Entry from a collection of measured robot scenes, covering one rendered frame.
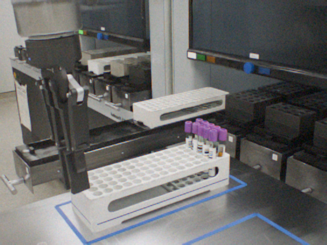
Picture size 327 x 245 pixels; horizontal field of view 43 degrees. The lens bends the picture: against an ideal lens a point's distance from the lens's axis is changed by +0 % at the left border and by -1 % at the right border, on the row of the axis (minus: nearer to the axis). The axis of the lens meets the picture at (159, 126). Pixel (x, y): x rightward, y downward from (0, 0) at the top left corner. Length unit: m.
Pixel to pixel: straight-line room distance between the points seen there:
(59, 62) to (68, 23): 0.05
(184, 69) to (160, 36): 0.17
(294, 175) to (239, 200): 0.26
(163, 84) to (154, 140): 0.40
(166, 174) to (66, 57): 0.29
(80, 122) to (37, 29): 0.14
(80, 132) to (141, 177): 0.18
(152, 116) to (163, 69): 0.38
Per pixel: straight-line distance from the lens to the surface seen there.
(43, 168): 1.02
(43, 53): 0.58
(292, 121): 1.08
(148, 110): 1.15
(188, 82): 1.38
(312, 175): 0.99
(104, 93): 1.73
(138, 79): 1.62
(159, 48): 1.49
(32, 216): 0.78
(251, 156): 1.10
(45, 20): 0.57
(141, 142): 1.12
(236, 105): 1.21
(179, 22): 1.38
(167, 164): 0.78
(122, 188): 0.71
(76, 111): 0.58
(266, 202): 0.79
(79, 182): 0.65
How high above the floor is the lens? 1.21
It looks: 20 degrees down
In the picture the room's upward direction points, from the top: 2 degrees counter-clockwise
